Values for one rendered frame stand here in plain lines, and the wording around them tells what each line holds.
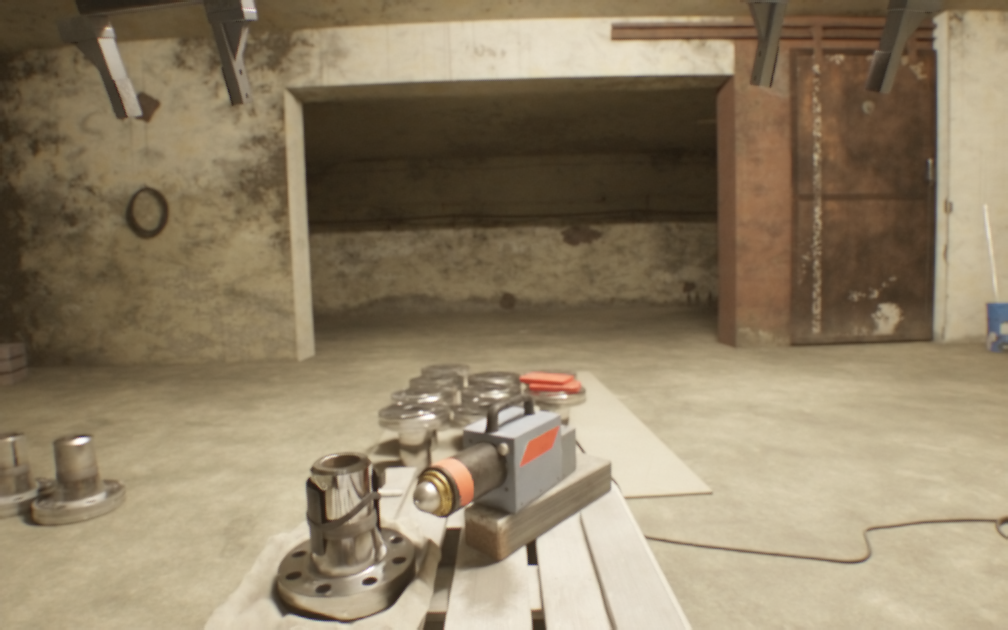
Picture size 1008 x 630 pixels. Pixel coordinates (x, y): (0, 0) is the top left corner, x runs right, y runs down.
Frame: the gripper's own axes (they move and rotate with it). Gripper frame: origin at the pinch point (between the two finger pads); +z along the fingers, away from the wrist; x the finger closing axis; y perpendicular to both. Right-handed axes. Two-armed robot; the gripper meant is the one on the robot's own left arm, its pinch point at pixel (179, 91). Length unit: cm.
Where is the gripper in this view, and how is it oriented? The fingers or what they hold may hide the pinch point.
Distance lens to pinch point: 69.6
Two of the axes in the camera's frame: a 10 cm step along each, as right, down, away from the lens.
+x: -10.0, 0.7, 0.2
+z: 0.7, 8.7, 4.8
